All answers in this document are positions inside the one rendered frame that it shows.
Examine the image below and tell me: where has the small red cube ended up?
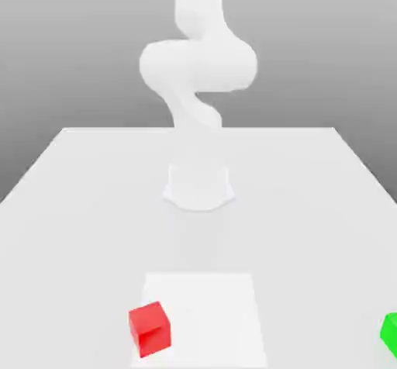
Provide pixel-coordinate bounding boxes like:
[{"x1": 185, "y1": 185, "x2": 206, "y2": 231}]
[{"x1": 128, "y1": 300, "x2": 172, "y2": 359}]

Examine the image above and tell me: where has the small green cube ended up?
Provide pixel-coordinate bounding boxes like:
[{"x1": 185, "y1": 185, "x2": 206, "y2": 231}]
[{"x1": 379, "y1": 312, "x2": 397, "y2": 360}]

